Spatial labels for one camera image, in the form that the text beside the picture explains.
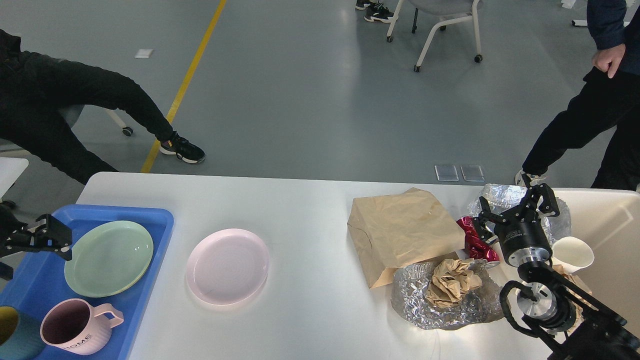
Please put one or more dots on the crushed red can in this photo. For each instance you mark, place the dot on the crushed red can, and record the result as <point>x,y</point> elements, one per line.
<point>475,247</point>

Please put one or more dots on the white side table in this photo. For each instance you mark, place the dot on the white side table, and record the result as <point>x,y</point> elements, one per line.
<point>10,170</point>

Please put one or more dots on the dark teal cup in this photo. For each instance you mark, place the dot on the dark teal cup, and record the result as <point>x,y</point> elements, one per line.
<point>20,335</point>

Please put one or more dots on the crumpled brown paper scrap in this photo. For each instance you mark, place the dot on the crumpled brown paper scrap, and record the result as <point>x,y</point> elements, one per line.
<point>575,280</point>

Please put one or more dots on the white paper cup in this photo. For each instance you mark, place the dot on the white paper cup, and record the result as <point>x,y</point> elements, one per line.
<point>572,254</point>

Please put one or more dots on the front crumpled foil tray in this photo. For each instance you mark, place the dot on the front crumpled foil tray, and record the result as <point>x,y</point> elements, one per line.
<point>408,299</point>

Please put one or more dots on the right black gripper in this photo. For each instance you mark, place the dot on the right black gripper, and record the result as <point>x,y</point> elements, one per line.
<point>523,238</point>

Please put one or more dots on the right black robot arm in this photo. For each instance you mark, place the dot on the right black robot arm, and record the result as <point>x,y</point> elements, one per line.
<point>542,303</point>

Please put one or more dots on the floor socket cover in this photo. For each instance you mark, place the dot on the floor socket cover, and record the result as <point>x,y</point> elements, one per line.
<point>446,173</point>
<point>472,173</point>

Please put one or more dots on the crumpled brown paper ball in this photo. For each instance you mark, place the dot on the crumpled brown paper ball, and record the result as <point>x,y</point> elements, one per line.
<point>451,281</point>

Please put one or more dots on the back crumpled foil container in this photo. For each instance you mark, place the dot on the back crumpled foil container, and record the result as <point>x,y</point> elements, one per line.
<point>496,199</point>

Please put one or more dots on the seated person in black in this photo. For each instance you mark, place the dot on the seated person in black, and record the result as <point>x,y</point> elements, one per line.
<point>33,89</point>

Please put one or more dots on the white plastic bin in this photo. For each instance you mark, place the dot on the white plastic bin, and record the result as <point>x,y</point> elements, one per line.
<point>609,222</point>

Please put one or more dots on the brown paper bag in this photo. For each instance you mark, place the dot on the brown paper bag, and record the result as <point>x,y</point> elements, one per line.
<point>392,231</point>

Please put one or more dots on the light green plate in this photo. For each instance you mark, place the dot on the light green plate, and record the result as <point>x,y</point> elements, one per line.
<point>109,259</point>

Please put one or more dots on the pink plate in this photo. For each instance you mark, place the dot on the pink plate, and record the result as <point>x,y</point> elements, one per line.
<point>227,268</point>

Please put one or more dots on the white stand base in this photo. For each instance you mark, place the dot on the white stand base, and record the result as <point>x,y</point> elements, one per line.
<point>584,23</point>

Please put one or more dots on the black sneakers at top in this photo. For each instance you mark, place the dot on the black sneakers at top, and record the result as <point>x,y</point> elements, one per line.
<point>375,11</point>

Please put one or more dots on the right floor socket cover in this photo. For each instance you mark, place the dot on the right floor socket cover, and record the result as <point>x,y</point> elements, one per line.
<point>472,173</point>

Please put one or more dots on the left floor socket cover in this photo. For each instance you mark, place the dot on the left floor socket cover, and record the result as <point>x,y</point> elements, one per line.
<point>446,173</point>

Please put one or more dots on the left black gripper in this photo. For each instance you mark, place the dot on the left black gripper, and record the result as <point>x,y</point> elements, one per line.
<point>46,234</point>

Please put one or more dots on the white frame office chair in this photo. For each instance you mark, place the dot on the white frame office chair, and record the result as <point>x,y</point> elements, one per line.
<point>448,12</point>

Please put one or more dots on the walking person dark clothes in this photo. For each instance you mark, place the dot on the walking person dark clothes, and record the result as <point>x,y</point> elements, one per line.
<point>610,98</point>

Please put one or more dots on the black sneaker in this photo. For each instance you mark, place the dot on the black sneaker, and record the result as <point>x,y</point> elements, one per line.
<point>182,149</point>

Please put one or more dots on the pink HOME mug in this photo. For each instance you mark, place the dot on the pink HOME mug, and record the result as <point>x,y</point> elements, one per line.
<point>78,327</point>

